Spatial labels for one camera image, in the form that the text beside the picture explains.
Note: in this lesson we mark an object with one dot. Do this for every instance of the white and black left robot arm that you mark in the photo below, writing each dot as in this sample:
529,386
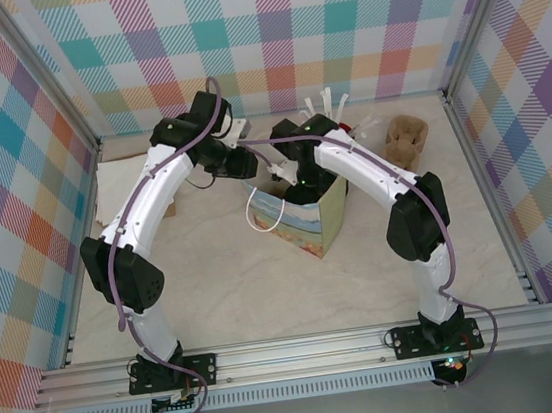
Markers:
154,196

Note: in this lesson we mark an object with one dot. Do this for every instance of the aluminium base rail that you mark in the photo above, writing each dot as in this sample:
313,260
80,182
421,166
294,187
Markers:
299,355

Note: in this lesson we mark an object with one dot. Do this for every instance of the white paper napkins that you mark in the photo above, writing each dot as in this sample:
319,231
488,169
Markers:
112,186

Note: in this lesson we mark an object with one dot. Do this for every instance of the aluminium frame post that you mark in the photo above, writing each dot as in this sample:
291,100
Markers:
43,74
480,20

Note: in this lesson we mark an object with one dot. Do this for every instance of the black electronics board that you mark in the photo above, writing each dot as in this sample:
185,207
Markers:
174,405

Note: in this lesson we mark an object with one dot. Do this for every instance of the electronics board with lit LED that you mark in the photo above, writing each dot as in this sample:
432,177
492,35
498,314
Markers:
451,365

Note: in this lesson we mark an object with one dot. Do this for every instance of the printed paper gift bag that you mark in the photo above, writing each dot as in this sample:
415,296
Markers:
304,228

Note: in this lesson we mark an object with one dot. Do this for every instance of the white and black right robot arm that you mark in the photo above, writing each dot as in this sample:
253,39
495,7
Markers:
366,160

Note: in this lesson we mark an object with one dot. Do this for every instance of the aluminium side rail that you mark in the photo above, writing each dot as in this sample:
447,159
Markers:
70,342
527,281

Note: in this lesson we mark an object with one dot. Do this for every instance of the aluminium back rail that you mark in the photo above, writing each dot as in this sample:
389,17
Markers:
394,98

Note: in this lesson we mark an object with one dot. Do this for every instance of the brown cardboard cup carrier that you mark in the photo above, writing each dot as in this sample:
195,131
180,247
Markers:
406,142

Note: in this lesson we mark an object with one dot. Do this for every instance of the brown cardboard napkin box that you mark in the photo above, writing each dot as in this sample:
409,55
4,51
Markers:
173,209

